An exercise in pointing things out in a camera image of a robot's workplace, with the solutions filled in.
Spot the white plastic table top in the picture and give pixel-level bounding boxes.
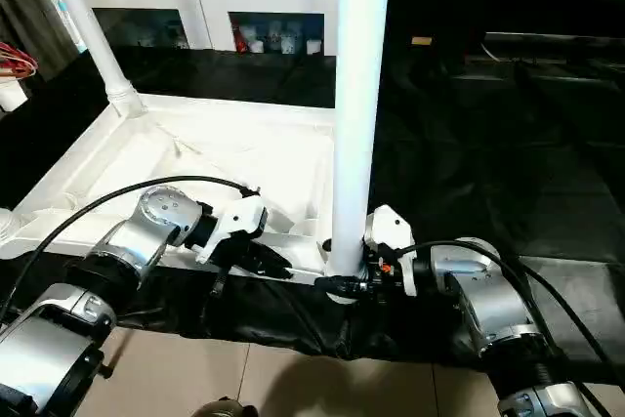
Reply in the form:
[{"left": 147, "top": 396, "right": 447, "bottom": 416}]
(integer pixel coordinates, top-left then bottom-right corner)
[{"left": 0, "top": 93, "right": 360, "bottom": 305}]

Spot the black work mat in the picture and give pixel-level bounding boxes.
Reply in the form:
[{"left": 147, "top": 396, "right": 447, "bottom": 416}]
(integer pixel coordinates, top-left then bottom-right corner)
[{"left": 0, "top": 41, "right": 625, "bottom": 389}]

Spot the red cable bundle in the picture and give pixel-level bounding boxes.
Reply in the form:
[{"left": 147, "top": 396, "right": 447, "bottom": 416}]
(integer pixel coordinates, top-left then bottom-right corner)
[{"left": 0, "top": 41, "right": 38, "bottom": 79}]

